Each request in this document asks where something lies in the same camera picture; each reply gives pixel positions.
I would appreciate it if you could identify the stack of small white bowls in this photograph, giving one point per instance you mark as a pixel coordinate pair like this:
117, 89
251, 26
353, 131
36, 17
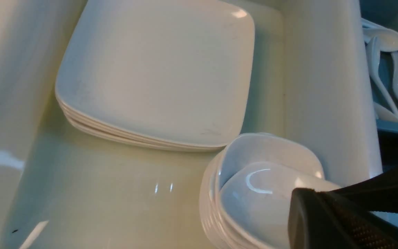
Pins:
247, 148

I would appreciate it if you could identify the small white bowl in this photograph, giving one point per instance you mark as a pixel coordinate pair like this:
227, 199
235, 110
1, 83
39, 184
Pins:
256, 201

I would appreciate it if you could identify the black serving tray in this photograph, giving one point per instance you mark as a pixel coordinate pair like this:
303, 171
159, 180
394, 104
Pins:
388, 143

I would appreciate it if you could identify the white spoon top in bin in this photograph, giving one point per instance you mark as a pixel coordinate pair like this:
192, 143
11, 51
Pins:
388, 37

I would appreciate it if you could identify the stack of white square plates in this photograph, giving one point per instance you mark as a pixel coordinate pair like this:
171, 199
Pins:
177, 71

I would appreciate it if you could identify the white spoons bottom in bin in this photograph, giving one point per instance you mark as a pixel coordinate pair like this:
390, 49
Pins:
384, 114

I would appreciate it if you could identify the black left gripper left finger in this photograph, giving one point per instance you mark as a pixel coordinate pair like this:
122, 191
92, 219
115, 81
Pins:
326, 220

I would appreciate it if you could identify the large white plastic tub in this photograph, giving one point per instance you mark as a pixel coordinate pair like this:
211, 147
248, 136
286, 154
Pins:
63, 189

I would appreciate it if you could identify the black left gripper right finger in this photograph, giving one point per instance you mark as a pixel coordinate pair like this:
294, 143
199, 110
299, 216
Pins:
379, 193

